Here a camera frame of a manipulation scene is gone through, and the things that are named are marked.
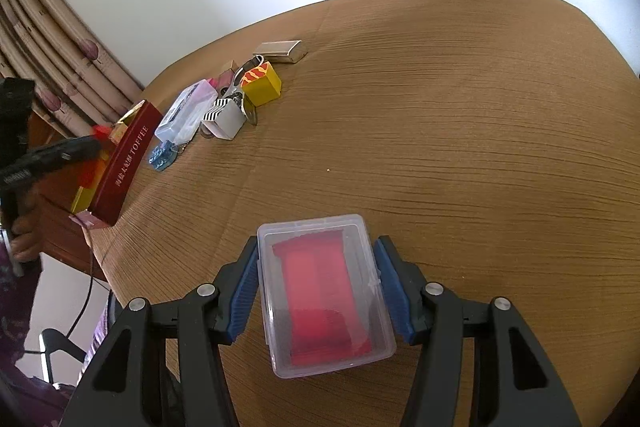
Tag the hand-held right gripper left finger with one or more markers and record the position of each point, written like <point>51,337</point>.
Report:
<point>242,292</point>

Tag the clear box with red cards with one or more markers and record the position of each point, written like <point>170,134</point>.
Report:
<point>325,297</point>

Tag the small pink item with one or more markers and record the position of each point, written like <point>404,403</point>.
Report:
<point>220,82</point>

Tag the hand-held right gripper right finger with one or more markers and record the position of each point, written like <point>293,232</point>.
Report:
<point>392,292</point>

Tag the brown wood-grain tablecloth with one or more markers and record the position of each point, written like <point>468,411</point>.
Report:
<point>450,132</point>

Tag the clear box with blue label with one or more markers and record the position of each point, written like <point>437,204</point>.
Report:
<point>185,112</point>

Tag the purple floral clothing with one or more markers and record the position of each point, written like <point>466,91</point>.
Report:
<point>15,307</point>

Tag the white box with black stripes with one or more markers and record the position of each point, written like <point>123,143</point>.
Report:
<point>227,122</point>

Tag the beige patterned curtain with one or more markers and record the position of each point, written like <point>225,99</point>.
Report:
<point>60,67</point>

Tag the red orange small box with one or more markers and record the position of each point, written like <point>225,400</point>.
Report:
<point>102,130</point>

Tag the small metal scissors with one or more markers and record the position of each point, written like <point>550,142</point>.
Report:
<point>232,91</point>

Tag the black metal stand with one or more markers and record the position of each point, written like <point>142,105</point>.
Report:
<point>50,336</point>

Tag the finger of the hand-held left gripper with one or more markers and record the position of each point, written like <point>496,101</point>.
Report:
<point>65,153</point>

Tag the yellow box with red pattern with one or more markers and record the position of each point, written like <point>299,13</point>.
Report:
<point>262,87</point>

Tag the silver metal case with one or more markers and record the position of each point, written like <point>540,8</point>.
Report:
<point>280,50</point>

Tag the person's left hand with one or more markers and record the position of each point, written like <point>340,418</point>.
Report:
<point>27,237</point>

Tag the red tin box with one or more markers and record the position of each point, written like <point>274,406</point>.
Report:
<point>125,162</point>

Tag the small tan box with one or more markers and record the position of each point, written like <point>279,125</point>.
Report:
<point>230,66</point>

